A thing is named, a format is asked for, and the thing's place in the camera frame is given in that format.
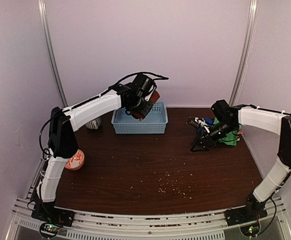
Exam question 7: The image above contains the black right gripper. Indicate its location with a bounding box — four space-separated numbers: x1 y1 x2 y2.
190 119 237 152

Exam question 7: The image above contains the light blue perforated basket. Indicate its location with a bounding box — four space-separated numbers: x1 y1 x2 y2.
111 101 169 135

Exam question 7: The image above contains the rust brown towel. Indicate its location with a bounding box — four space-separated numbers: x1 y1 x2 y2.
131 90 160 120

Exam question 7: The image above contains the green towel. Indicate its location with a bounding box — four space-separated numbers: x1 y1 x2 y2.
216 126 243 147

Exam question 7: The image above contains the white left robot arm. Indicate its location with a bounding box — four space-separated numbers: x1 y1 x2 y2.
36 72 160 222

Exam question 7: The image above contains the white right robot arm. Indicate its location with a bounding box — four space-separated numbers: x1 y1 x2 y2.
187 99 291 221

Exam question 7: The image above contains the blue towel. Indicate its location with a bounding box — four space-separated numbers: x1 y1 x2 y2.
202 117 214 127

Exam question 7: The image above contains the striped ceramic cup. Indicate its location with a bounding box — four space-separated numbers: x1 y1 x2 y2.
85 117 102 130

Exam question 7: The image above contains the orange patterned bowl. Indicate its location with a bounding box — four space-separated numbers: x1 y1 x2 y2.
65 149 85 171

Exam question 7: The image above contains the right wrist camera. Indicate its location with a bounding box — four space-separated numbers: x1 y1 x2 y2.
187 116 210 134

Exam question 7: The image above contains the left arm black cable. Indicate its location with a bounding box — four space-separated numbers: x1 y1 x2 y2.
115 71 170 86

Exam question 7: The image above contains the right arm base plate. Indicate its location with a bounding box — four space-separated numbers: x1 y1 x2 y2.
224 206 268 226

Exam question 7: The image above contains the aluminium front rail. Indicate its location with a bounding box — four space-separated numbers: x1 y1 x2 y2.
3 197 291 240

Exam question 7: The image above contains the right aluminium corner post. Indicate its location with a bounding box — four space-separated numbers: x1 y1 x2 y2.
229 0 259 106

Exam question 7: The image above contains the aluminium corner post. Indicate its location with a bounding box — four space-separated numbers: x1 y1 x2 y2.
229 0 259 106
37 0 68 107

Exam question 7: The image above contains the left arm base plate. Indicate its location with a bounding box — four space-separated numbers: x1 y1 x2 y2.
31 207 75 227

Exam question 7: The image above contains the left aluminium corner post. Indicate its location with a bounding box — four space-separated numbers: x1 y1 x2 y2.
37 0 68 107

